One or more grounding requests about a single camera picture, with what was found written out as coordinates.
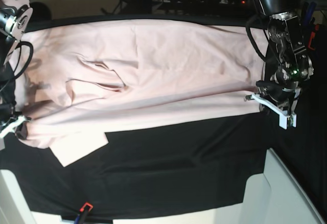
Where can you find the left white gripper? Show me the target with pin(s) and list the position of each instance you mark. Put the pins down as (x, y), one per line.
(279, 98)

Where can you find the black table cloth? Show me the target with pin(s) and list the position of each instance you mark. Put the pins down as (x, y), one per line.
(182, 168)

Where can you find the red clamp right edge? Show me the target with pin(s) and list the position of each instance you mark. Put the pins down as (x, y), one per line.
(311, 42)

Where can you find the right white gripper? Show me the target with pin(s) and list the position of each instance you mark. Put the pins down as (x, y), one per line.
(13, 123)

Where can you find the white power strip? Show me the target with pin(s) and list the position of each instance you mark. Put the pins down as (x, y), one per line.
(233, 2)

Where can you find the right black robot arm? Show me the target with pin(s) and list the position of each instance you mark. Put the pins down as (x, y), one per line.
(15, 15)

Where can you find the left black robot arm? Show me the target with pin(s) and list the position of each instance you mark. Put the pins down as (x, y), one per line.
(285, 40)

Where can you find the pink T-shirt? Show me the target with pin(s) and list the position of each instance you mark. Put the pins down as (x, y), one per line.
(89, 79)

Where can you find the red black clamp bottom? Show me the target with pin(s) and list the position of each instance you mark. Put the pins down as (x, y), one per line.
(84, 212)

